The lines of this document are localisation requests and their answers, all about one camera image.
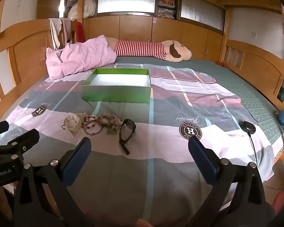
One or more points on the black framed glasses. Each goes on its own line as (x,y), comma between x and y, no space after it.
(127,130)

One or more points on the red hanging garment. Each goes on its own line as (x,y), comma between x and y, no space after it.
(79,32)

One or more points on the green mattress cover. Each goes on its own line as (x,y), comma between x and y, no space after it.
(239,85)

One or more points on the white bagged bedding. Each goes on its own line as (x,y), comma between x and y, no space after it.
(90,4)

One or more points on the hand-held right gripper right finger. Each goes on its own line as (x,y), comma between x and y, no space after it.
(203,162)

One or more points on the silver metal bangle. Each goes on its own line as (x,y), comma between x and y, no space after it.
(93,133)

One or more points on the patchwork printed bed sheet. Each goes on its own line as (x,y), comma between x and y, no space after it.
(156,134)

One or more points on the pink quilt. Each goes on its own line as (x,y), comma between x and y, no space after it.
(80,56)

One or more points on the striped plush doll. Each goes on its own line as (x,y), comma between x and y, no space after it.
(139,48)

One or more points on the pink rounded object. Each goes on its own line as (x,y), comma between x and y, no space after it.
(279,202)

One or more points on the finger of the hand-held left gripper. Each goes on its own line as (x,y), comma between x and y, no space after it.
(26,138)
(1,126)

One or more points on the frosted glass window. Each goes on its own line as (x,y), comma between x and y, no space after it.
(198,9)
(126,1)

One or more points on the grey white hanging garment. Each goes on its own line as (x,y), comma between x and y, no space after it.
(55,33)

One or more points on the wooden headboard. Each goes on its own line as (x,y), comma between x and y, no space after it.
(26,49)

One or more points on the wooden wall cabinet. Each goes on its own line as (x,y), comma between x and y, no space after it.
(132,28)

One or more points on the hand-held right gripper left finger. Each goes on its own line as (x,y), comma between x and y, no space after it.
(78,157)

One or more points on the stack of folded linens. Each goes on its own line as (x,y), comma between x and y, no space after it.
(166,4)

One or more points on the wooden footboard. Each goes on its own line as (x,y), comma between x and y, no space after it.
(250,59)

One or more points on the green cardboard box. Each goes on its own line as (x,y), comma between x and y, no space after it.
(113,94)

